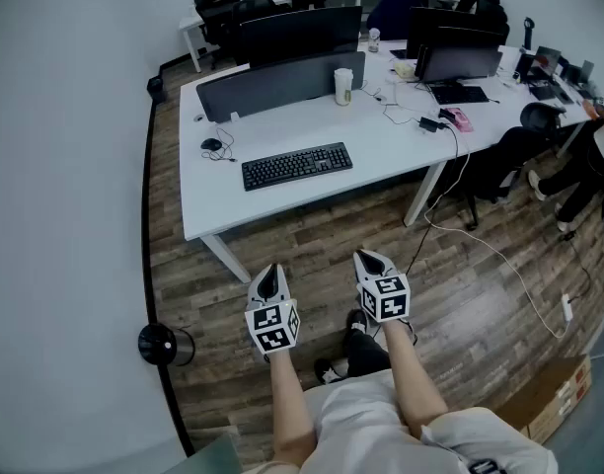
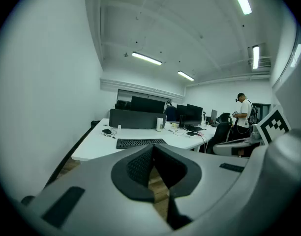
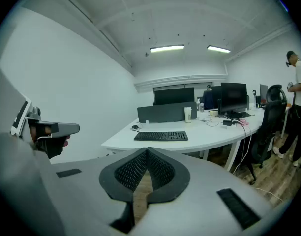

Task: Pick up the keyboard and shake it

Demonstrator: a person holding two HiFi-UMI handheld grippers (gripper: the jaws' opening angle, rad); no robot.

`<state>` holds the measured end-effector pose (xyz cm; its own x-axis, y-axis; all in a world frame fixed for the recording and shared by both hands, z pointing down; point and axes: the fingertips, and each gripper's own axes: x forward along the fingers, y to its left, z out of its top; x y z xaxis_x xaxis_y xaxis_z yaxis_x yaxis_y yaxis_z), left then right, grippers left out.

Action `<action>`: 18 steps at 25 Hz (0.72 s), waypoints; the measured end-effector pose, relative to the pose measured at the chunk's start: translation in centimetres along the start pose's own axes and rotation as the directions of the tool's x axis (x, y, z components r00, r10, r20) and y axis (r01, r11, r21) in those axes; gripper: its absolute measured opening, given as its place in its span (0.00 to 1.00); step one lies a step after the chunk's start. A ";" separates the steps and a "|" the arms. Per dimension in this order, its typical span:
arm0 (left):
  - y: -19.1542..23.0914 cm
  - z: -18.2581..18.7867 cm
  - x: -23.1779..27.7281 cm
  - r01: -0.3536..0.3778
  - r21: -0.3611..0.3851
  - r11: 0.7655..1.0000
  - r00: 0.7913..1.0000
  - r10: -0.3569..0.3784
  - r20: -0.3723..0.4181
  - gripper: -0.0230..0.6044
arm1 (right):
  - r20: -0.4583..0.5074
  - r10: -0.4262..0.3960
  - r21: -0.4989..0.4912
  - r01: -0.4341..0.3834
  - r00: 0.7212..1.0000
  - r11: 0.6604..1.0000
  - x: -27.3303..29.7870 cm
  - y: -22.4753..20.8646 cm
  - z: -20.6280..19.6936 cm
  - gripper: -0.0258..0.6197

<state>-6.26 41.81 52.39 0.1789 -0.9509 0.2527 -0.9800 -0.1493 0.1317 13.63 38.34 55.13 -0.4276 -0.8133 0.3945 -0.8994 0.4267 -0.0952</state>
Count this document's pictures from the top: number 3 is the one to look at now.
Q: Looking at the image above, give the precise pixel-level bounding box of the ceiling strip light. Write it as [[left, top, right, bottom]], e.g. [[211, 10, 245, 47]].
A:
[[207, 45, 231, 54], [150, 44, 185, 54]]

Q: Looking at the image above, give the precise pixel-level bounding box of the white lidded cup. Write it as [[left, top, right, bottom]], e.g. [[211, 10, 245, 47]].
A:
[[183, 107, 192, 124]]

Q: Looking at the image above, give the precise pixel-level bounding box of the black monitor with stand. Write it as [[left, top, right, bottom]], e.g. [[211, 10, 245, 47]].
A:
[[218, 82, 251, 119]]

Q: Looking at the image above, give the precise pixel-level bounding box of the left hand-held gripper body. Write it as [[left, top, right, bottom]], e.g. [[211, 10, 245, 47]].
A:
[[10, 95, 60, 150]]

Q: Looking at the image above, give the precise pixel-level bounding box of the black mesh office chair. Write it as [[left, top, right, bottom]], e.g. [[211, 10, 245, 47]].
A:
[[247, 84, 288, 184]]

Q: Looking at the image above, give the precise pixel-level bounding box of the black full-size keyboard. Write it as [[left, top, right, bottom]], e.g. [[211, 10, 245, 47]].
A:
[[133, 131, 189, 142]]

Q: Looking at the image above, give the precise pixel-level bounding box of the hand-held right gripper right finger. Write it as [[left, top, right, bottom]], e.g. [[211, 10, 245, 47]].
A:
[[130, 147, 274, 236]]

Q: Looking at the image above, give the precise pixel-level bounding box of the black wired mouse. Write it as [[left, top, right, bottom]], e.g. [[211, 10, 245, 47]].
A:
[[130, 122, 145, 132]]

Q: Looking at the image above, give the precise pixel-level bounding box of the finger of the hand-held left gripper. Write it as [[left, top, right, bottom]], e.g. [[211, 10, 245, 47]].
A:
[[58, 122, 81, 135]]

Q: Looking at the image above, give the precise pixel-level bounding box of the grey desk divider panel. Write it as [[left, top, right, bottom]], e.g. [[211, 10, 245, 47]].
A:
[[137, 101, 198, 124]]

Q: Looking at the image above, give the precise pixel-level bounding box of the white hanging cable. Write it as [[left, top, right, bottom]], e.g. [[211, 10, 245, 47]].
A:
[[233, 125, 284, 203]]

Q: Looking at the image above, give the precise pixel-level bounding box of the person's left hand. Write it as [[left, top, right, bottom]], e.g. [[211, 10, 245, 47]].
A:
[[33, 134, 71, 160]]

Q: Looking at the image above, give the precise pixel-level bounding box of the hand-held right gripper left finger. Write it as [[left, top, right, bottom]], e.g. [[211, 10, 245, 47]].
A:
[[51, 147, 149, 236]]

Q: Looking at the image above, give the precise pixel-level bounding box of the large black monitor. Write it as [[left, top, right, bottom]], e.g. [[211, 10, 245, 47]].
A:
[[153, 87, 195, 106]]

